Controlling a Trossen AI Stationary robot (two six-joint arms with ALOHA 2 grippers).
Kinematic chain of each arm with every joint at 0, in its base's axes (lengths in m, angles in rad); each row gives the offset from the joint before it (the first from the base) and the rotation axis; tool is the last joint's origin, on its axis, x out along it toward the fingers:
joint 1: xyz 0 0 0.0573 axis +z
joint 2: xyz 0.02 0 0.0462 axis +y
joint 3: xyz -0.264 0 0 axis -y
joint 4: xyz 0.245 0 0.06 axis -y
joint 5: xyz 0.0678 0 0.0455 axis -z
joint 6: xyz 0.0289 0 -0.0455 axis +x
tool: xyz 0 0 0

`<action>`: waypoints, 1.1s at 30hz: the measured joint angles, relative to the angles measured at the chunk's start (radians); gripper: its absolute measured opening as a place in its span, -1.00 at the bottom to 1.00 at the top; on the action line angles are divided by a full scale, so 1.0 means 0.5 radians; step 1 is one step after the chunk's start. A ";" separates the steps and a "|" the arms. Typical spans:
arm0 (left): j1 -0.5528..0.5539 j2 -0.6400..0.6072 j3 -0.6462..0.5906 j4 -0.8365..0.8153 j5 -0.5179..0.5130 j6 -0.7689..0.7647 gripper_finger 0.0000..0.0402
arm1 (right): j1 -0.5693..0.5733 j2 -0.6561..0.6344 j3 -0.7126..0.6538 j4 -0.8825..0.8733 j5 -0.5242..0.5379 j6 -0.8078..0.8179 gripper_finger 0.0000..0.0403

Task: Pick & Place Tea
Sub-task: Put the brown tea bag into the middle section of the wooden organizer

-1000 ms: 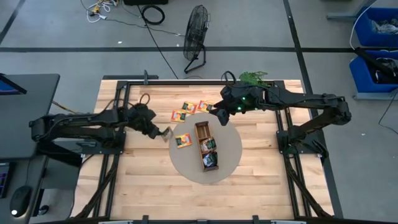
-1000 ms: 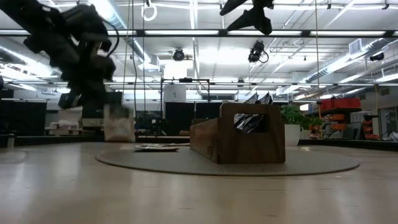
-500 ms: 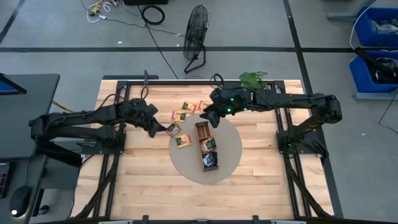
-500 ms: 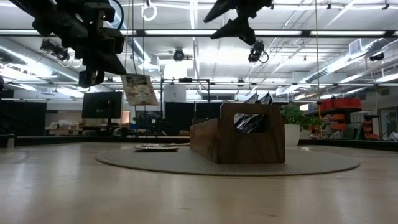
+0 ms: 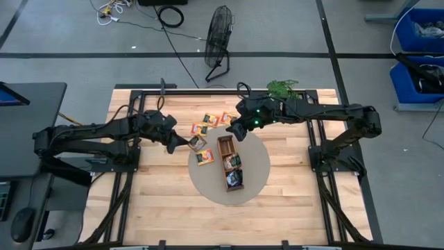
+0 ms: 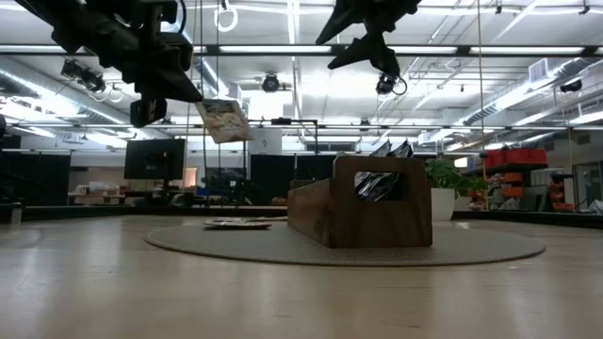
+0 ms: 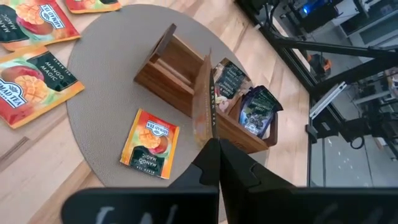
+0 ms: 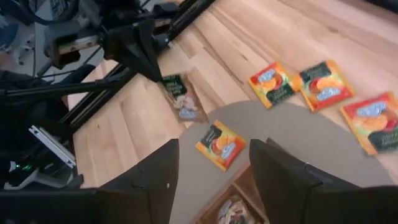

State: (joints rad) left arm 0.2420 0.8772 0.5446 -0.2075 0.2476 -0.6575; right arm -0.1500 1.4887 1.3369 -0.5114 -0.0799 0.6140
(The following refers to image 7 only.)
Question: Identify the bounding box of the white cabinet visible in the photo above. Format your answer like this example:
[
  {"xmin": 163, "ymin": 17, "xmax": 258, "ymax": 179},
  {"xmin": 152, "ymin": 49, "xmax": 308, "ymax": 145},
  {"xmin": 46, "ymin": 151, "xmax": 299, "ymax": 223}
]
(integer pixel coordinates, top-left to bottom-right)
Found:
[{"xmin": 338, "ymin": 0, "xmax": 398, "ymax": 47}]

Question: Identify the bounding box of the orange black device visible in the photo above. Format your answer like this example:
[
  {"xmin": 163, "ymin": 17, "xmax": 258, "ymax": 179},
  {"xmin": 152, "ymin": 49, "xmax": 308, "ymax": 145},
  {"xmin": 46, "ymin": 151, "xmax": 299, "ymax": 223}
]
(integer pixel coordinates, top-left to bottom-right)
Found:
[{"xmin": 306, "ymin": 52, "xmax": 333, "ymax": 75}]

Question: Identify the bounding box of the mango tea packet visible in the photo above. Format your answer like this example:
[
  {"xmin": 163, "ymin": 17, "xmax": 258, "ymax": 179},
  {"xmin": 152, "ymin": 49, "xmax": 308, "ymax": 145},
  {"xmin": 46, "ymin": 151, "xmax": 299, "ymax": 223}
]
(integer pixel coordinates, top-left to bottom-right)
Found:
[
  {"xmin": 0, "ymin": 0, "xmax": 81, "ymax": 52},
  {"xmin": 64, "ymin": 0, "xmax": 123, "ymax": 15},
  {"xmin": 119, "ymin": 108, "xmax": 180, "ymax": 180},
  {"xmin": 0, "ymin": 45, "xmax": 85, "ymax": 130}
]

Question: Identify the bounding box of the black computer blue light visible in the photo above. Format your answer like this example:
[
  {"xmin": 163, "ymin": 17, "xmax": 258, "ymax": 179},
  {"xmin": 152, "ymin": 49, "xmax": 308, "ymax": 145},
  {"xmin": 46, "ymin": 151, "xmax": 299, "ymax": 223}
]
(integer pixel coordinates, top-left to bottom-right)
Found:
[{"xmin": 289, "ymin": 0, "xmax": 340, "ymax": 32}]

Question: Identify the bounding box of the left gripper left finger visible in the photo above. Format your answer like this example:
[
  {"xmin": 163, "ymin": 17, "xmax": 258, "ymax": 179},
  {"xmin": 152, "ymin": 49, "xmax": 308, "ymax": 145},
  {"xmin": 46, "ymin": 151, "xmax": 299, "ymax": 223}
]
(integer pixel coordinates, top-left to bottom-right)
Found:
[{"xmin": 60, "ymin": 138, "xmax": 221, "ymax": 224}]

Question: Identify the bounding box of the wooden tea organiser box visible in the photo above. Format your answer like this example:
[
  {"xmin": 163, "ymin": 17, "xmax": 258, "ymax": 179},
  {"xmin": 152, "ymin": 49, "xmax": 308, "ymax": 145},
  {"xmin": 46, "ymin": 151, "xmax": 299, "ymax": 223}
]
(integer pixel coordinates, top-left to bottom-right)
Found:
[{"xmin": 133, "ymin": 23, "xmax": 279, "ymax": 155}]

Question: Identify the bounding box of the blueberry tea packet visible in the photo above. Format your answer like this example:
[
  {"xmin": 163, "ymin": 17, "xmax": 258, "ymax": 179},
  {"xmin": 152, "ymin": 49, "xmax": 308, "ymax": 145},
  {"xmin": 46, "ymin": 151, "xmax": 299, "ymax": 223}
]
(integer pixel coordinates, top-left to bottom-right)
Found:
[{"xmin": 238, "ymin": 85, "xmax": 284, "ymax": 140}]

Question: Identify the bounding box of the vanilla caramel tea packet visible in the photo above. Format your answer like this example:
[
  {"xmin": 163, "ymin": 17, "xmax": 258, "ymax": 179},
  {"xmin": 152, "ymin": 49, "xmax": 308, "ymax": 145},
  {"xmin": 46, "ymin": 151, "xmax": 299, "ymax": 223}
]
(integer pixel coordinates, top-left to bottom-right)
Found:
[
  {"xmin": 191, "ymin": 49, "xmax": 218, "ymax": 149},
  {"xmin": 213, "ymin": 57, "xmax": 253, "ymax": 114}
]

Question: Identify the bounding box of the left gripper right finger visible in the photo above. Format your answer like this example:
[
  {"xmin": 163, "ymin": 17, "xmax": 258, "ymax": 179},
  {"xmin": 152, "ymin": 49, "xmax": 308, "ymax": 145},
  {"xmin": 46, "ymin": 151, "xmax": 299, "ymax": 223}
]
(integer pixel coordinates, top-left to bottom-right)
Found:
[{"xmin": 220, "ymin": 139, "xmax": 398, "ymax": 224}]

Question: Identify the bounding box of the black aluminium table frame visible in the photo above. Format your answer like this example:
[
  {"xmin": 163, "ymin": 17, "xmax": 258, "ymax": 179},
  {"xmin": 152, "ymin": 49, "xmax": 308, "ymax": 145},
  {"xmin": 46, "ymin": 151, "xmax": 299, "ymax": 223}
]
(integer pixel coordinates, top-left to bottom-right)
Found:
[{"xmin": 234, "ymin": 0, "xmax": 398, "ymax": 187}]

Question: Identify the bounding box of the round grey placemat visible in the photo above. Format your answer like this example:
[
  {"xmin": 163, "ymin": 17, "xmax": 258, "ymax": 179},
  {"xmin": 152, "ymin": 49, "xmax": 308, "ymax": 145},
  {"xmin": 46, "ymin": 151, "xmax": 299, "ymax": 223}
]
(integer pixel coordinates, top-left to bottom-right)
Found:
[{"xmin": 66, "ymin": 3, "xmax": 271, "ymax": 188}]

